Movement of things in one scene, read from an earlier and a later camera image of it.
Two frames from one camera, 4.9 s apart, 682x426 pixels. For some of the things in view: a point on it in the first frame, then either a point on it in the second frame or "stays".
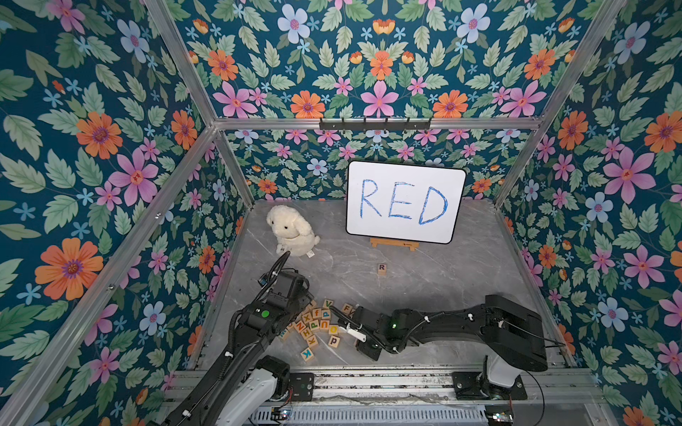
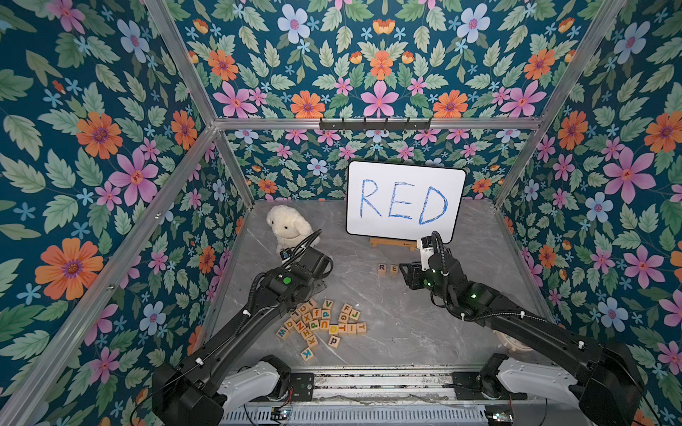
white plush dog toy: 294,233 stays
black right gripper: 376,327 to 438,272
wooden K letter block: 307,354 stays
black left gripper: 305,297 to 321,276
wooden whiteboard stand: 394,242 stays
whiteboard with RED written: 403,201 stays
